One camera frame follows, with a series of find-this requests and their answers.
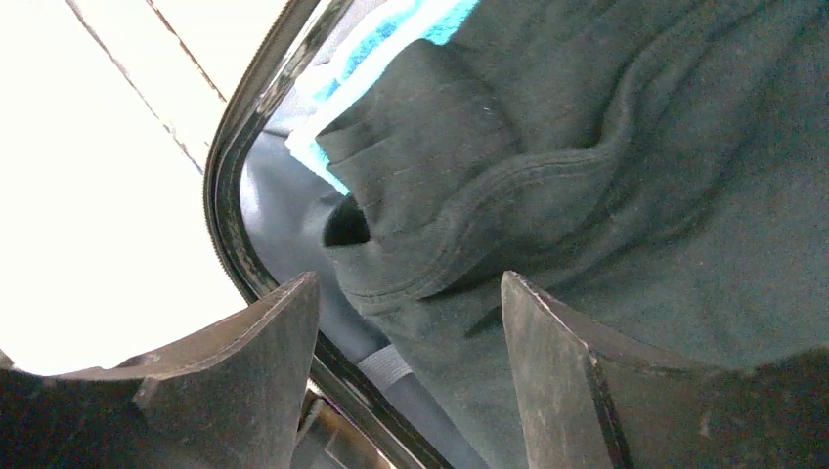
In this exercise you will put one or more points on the teal white cartoon towel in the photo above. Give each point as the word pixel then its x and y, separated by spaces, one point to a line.
pixel 367 38

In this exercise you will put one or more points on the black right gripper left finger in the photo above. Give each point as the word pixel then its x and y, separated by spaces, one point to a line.
pixel 226 396

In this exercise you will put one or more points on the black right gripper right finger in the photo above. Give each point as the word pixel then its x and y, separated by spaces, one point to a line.
pixel 592 397

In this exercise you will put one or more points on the blue fish print suitcase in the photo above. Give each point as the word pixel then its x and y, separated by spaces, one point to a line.
pixel 265 211

